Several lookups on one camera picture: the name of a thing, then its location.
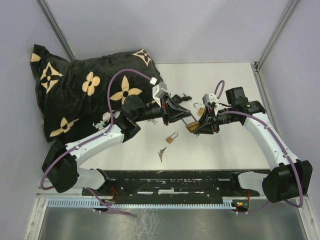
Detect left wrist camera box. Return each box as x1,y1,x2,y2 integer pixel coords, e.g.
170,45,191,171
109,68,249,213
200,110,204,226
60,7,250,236
152,81,168,106

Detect right aluminium frame post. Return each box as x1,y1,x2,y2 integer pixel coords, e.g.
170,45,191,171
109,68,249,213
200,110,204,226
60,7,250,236
254,0,301,73

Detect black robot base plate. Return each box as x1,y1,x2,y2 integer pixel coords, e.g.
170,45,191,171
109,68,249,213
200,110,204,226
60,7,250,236
95,169,261,205

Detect large padlock keys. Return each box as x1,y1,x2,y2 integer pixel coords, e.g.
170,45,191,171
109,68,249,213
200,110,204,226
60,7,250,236
147,119,158,125

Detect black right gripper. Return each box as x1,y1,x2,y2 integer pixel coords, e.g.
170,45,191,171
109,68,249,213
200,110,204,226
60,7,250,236
192,105,239,135

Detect black floral garment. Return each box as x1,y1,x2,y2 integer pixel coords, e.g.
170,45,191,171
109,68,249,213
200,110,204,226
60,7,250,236
56,111,111,144

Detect small brass padlock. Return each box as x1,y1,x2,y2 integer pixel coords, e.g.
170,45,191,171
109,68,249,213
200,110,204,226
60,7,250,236
165,132,179,144
193,102,205,116

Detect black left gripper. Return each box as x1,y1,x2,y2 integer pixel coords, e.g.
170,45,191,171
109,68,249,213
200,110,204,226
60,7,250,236
133,93,192,126

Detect black padlock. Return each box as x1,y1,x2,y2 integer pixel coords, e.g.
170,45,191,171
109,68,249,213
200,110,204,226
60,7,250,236
172,94,183,104

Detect left aluminium frame post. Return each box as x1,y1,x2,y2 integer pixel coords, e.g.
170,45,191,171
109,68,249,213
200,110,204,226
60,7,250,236
36,0,76,61

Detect light blue cable duct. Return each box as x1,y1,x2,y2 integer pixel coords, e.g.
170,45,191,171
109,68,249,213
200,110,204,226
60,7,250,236
47,196,250,209

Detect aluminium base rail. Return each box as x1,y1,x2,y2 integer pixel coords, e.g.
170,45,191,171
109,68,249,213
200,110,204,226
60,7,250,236
36,179,310,201

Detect aluminium frame post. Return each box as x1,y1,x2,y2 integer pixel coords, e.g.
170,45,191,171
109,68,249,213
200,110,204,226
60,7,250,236
254,0,301,73
36,0,76,61

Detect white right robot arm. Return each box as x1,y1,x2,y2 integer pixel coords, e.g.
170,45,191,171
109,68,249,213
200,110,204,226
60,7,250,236
193,87,313,208

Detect small brass padlock top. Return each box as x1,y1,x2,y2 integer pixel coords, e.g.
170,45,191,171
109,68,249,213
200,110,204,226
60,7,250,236
193,102,205,116

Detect black padlock keys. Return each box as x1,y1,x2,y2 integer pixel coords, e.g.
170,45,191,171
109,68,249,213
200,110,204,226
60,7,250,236
181,93,192,102

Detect black floral plush pillow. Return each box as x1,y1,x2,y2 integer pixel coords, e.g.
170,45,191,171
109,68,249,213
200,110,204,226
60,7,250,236
30,44,162,142

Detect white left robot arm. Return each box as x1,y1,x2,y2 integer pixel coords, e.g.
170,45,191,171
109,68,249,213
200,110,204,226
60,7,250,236
40,94,192,195

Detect small padlock keys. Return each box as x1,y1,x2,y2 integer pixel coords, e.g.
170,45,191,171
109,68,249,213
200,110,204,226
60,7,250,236
158,147,167,163

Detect brass padlock long shackle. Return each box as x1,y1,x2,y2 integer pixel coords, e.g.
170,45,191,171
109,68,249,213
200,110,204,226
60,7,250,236
181,113,200,134

